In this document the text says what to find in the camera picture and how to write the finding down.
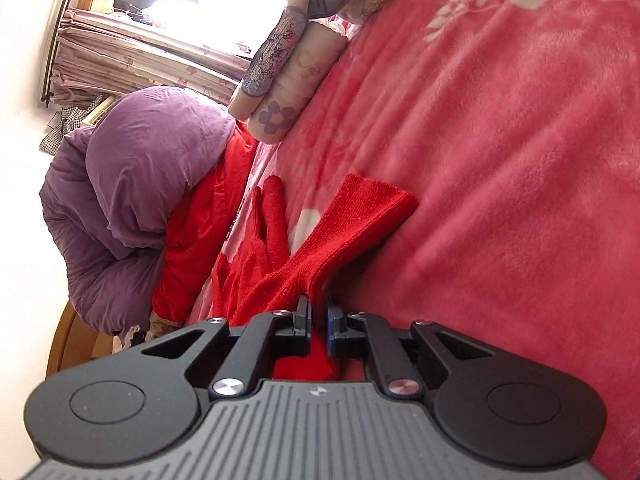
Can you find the red knit sweater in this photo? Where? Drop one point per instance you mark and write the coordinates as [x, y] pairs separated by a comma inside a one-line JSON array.
[[345, 230]]

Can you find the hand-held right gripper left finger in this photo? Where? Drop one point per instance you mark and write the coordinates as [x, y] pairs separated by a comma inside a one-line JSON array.
[[306, 325]]

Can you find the purple duvet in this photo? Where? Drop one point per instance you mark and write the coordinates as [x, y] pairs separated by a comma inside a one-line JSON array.
[[135, 175]]

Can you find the wooden headboard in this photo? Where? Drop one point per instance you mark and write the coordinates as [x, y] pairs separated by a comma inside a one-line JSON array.
[[75, 345]]

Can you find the checkered cloth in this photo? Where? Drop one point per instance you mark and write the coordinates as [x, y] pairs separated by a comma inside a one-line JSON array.
[[62, 130]]

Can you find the folded garment with purple flower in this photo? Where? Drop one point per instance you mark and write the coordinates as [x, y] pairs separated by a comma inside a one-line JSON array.
[[280, 115]]

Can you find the grey garment with ruffled trim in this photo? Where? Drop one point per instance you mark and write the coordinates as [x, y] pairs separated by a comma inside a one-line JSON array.
[[134, 337]]

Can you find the pink floral blanket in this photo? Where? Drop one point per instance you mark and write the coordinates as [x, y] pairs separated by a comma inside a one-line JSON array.
[[475, 160]]

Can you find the pink curtain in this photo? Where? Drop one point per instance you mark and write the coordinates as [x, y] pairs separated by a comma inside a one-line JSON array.
[[140, 55]]

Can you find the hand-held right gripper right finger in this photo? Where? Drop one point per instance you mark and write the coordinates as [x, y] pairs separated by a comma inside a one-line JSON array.
[[331, 330]]

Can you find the white air conditioner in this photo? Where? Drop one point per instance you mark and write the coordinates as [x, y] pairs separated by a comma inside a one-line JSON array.
[[100, 110]]

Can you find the purple patterned folded garment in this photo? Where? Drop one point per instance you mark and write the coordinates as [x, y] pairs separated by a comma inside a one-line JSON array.
[[275, 55]]

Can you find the red quilt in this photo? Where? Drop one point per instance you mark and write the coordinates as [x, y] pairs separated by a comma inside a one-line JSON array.
[[205, 230]]

